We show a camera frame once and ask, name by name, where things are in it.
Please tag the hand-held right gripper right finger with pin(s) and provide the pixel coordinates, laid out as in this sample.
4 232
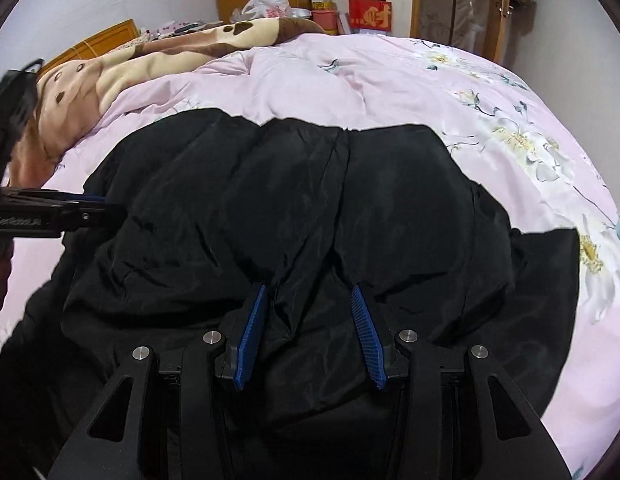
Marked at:
367 340

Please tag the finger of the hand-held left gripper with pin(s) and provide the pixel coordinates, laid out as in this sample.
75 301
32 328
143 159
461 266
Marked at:
89 217
97 200

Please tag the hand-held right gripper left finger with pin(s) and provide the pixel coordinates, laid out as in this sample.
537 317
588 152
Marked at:
250 335

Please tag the black puffer jacket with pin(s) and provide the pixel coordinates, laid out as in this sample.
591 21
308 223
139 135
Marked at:
290 200

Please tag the brown dog print blanket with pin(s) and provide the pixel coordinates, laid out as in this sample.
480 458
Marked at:
139 70

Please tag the wooden headboard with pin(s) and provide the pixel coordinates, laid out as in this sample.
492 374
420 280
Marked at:
99 42

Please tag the pink floral duvet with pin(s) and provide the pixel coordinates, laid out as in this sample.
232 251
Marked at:
365 85

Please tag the white plastic bag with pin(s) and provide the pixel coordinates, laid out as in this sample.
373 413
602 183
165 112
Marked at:
267 5

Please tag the red plastic container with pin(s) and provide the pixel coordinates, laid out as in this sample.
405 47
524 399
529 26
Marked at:
326 22

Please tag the yellow box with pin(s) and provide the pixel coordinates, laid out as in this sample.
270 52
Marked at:
323 5

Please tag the red box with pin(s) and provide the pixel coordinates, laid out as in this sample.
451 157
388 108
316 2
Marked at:
370 15

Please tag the wooden door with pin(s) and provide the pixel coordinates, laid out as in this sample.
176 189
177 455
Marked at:
455 5

